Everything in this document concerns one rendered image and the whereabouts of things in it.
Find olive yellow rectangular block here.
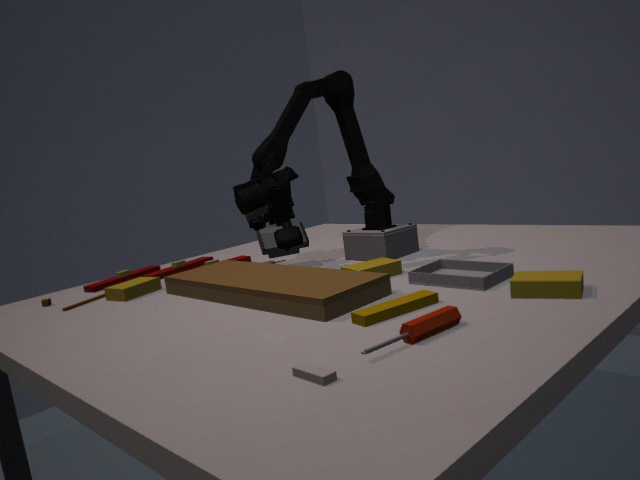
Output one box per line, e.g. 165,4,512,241
341,257,402,277
104,277,162,302
510,271,584,299

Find yellow flat bar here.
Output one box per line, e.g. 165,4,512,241
351,290,439,327

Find brown rectangular panel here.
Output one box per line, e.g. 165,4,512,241
164,260,392,322

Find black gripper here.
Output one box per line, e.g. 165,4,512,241
267,197,303,251

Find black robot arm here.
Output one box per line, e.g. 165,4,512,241
233,70,397,231

